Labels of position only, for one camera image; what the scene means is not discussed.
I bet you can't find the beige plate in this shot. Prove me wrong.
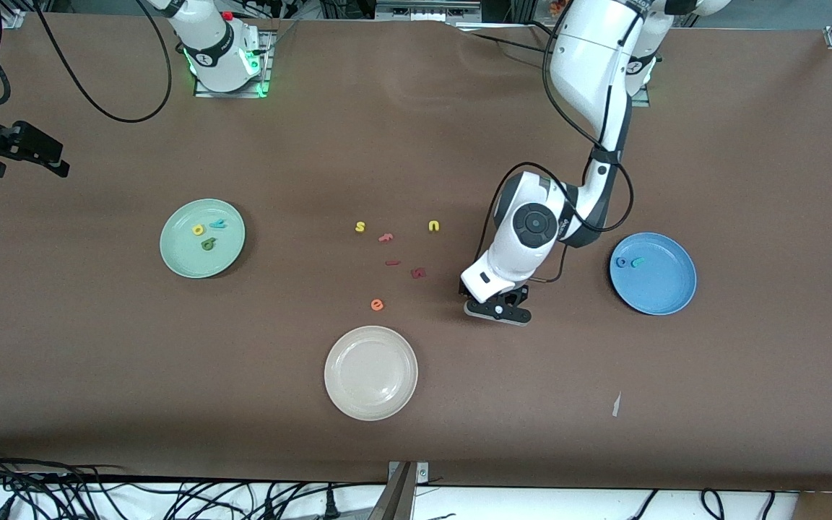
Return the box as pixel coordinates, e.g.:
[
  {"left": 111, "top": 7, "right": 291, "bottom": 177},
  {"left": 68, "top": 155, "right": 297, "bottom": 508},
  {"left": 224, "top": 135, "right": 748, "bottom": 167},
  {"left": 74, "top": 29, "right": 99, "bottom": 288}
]
[{"left": 324, "top": 326, "right": 419, "bottom": 422}]

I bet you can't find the blue plate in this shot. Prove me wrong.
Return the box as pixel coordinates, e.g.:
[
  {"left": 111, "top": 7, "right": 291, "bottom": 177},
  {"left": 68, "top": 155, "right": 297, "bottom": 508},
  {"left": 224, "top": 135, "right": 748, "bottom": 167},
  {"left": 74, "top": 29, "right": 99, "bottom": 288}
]
[{"left": 609, "top": 232, "right": 698, "bottom": 316}]

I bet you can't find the light green plate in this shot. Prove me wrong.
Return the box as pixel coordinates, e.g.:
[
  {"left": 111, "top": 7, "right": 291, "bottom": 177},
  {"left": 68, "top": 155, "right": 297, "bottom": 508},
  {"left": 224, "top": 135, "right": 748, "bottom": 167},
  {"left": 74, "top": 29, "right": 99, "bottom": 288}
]
[{"left": 160, "top": 199, "right": 246, "bottom": 280}]

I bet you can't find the grey metal bar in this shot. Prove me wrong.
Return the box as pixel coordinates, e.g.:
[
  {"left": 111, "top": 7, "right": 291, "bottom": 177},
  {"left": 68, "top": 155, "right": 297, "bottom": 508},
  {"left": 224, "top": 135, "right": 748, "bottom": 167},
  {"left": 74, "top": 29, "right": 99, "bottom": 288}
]
[{"left": 367, "top": 462, "right": 417, "bottom": 520}]

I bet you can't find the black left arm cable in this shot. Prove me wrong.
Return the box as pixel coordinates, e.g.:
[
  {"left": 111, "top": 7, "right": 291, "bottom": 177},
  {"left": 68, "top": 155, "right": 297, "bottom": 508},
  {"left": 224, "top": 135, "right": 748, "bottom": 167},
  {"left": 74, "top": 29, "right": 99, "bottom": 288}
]
[{"left": 472, "top": 29, "right": 635, "bottom": 284}]

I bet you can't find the small metal bracket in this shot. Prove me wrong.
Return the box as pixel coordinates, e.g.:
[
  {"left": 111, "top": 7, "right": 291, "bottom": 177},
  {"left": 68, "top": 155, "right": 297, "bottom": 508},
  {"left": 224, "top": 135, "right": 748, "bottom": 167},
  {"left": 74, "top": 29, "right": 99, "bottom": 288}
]
[{"left": 387, "top": 461, "right": 430, "bottom": 486}]

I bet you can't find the black tabletop cable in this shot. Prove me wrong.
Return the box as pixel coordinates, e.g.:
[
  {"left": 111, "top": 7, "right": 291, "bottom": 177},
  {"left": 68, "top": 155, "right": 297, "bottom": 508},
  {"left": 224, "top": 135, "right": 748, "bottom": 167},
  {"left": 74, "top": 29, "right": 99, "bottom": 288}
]
[{"left": 459, "top": 22, "right": 558, "bottom": 55}]

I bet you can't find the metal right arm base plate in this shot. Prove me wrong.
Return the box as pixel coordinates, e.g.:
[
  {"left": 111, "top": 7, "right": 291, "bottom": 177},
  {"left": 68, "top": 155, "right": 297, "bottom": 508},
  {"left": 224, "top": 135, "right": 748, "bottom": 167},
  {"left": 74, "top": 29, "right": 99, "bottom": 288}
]
[{"left": 194, "top": 29, "right": 273, "bottom": 99}]

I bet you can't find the aluminium frame profile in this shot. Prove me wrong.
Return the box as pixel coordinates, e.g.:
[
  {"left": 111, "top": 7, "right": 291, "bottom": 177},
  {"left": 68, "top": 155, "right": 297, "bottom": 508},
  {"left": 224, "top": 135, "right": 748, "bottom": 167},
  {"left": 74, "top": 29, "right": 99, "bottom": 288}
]
[{"left": 375, "top": 0, "right": 483, "bottom": 22}]

